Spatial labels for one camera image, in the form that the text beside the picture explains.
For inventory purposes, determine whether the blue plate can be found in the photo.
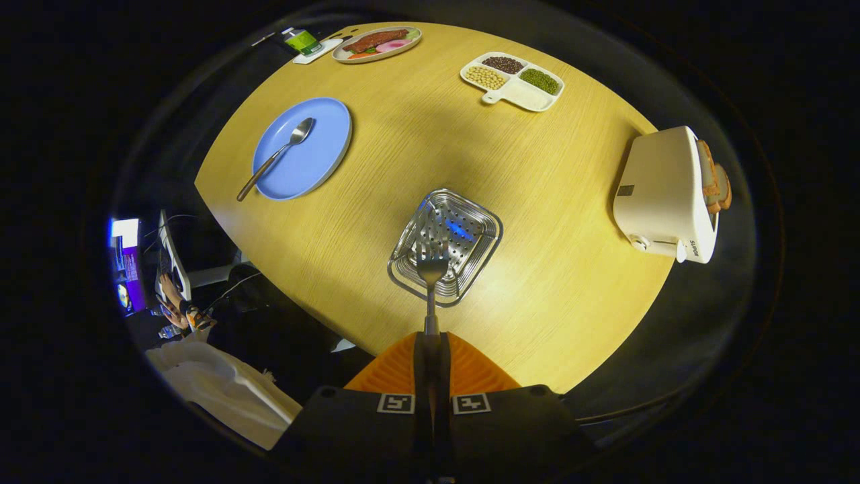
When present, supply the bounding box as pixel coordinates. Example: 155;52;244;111
252;97;353;201

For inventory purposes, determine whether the computer monitor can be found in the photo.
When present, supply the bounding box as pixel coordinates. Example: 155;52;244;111
110;217;145;315

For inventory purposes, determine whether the toast bread slice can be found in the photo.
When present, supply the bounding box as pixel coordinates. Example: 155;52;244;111
714;163;733;210
697;139;720;214

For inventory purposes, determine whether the white monitor back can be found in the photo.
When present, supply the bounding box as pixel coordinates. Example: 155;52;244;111
158;210;192;301

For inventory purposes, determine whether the white square coaster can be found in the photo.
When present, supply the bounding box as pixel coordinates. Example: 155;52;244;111
293;38;345;65

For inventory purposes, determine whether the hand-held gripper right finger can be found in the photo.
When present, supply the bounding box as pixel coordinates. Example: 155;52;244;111
437;331;595;479

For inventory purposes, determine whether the green plastic bottle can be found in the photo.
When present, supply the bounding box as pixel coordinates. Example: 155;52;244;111
281;27;323;56

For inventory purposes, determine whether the white cloth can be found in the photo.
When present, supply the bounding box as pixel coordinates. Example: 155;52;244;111
144;336;303;450

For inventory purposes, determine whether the metal perforated basket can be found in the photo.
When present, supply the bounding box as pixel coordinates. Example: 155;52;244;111
387;188;503;309

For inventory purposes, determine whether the oval plate with meat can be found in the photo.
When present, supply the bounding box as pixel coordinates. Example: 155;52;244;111
332;26;423;65

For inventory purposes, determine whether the white toaster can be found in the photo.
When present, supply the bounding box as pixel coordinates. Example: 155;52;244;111
613;126;720;264

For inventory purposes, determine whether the white divided dish with beans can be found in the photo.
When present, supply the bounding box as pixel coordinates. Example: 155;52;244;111
460;52;565;112

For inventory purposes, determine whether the metal fork brown handle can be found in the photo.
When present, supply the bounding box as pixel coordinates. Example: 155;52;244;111
415;239;449;335

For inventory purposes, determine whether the metal spoon brown handle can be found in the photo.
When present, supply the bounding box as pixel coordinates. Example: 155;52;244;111
236;118;314;202

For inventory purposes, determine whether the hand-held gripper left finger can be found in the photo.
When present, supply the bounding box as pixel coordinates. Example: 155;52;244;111
272;331;431;479

